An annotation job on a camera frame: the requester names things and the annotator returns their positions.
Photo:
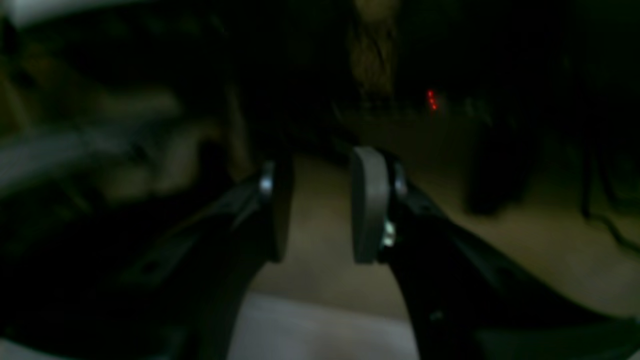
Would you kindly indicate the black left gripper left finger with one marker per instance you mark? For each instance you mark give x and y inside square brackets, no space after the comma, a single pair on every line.
[162,280]

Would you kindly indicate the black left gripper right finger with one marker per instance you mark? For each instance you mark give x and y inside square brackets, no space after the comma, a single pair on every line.
[467,300]

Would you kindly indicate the black power strip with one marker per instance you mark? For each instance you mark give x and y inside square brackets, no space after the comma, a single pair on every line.
[435,103]

